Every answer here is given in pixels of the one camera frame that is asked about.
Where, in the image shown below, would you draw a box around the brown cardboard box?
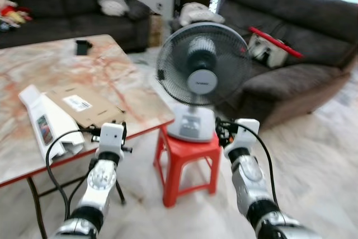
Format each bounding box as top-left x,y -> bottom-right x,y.
148,13 -> 164,48

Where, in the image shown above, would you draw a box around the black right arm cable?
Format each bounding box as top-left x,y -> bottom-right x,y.
242,121 -> 279,207

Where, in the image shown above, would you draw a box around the white crumpled cloth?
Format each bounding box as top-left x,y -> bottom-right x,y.
178,2 -> 225,28

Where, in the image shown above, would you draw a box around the red plastic stool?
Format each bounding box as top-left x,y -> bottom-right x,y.
153,126 -> 222,208

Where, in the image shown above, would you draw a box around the dark grey long sofa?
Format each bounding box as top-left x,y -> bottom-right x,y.
0,0 -> 153,53

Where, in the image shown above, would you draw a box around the flat brown cardboard mailer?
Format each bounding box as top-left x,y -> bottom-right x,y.
47,85 -> 127,129

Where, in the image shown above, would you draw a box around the small black object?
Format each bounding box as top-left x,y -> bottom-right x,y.
75,39 -> 93,57

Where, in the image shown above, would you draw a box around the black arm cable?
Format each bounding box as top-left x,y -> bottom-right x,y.
242,121 -> 279,207
45,128 -> 102,221

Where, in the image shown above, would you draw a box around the white cardboard box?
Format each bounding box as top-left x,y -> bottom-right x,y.
18,85 -> 86,164

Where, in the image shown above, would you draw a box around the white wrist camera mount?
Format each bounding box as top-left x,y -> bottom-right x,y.
99,123 -> 125,156
224,118 -> 261,151

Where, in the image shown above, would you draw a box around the white cushion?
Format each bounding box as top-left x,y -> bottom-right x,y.
98,0 -> 130,17

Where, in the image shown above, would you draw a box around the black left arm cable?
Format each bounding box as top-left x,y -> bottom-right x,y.
45,128 -> 102,221

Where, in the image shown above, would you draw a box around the dark grey two-seat sofa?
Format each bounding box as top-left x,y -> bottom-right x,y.
215,0 -> 358,132

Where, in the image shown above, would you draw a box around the white bag with red stick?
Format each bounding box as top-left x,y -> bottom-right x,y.
248,26 -> 304,69

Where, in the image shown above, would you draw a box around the colourful plush toys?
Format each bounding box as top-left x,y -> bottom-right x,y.
0,0 -> 32,31

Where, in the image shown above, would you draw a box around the grey white table fan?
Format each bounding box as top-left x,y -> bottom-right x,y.
156,22 -> 250,143

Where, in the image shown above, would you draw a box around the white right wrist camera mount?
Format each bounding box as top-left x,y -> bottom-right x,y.
224,118 -> 261,151

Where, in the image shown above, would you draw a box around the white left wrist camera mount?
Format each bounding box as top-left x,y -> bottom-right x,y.
99,123 -> 125,156

